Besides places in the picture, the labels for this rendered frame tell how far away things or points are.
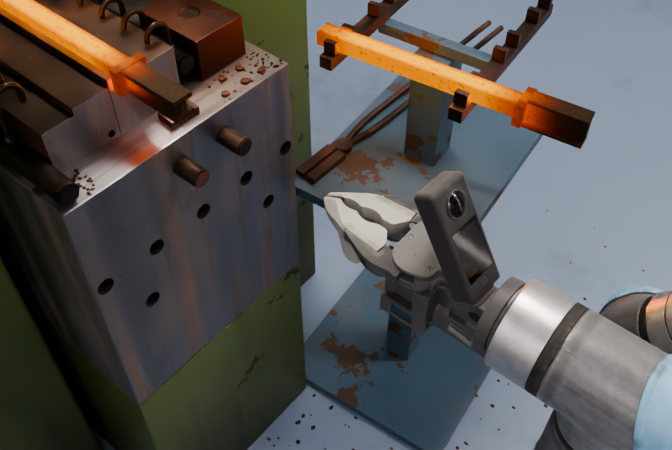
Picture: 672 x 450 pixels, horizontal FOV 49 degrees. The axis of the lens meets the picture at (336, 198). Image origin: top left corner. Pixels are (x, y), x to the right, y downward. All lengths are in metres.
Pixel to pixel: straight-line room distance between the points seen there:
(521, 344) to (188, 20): 0.63
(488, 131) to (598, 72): 1.38
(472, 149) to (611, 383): 0.75
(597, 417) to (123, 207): 0.59
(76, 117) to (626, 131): 1.90
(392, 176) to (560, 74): 1.48
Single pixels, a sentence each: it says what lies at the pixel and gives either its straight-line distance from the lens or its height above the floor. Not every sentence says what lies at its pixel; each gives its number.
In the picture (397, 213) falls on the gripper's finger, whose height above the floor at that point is 1.01.
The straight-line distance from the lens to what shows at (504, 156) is 1.31.
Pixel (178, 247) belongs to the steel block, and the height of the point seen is 0.73.
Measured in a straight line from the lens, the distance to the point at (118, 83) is 0.91.
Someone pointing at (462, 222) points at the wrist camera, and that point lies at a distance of 0.64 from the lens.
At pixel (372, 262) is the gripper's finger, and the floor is 1.01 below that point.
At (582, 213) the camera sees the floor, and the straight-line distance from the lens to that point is 2.18.
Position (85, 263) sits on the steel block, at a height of 0.83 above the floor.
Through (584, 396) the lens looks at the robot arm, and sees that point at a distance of 0.64.
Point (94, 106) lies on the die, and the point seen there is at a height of 0.98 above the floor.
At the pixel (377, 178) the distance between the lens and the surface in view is 1.24.
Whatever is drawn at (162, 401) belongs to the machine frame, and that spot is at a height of 0.43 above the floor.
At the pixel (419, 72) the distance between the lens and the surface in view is 1.03.
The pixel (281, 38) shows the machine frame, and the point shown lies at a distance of 1.36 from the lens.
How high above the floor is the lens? 1.53
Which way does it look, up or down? 47 degrees down
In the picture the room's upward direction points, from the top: straight up
